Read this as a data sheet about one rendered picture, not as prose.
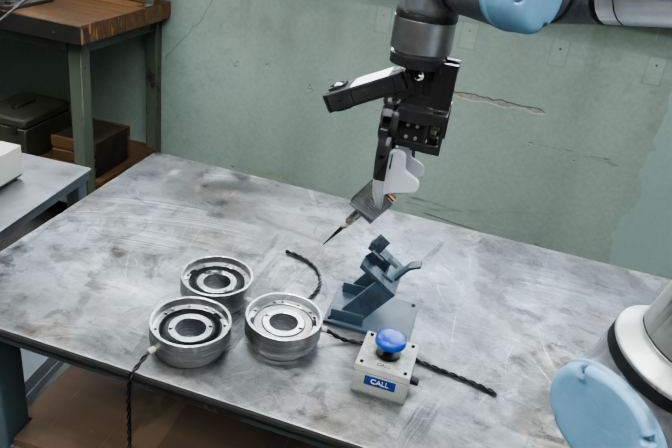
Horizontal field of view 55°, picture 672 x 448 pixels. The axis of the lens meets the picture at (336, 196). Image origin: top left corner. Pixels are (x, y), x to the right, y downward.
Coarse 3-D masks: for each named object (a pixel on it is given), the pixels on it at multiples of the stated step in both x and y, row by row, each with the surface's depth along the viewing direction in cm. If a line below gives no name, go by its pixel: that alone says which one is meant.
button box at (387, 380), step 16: (368, 336) 85; (368, 352) 82; (384, 352) 82; (400, 352) 82; (416, 352) 83; (368, 368) 80; (384, 368) 80; (400, 368) 80; (352, 384) 82; (368, 384) 81; (384, 384) 80; (400, 384) 79; (416, 384) 82; (384, 400) 81; (400, 400) 80
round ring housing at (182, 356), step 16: (176, 304) 88; (192, 304) 89; (208, 304) 88; (160, 320) 85; (176, 320) 85; (192, 320) 86; (208, 320) 86; (224, 320) 87; (176, 336) 82; (224, 336) 82; (160, 352) 81; (176, 352) 80; (192, 352) 80; (208, 352) 81
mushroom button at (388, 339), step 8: (384, 328) 83; (392, 328) 83; (376, 336) 81; (384, 336) 81; (392, 336) 81; (400, 336) 81; (376, 344) 81; (384, 344) 80; (392, 344) 80; (400, 344) 80; (392, 352) 80
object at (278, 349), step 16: (256, 304) 90; (272, 304) 91; (288, 304) 92; (304, 304) 92; (272, 320) 89; (288, 320) 90; (320, 320) 87; (256, 336) 84; (288, 336) 86; (304, 336) 84; (272, 352) 84; (288, 352) 84; (304, 352) 85
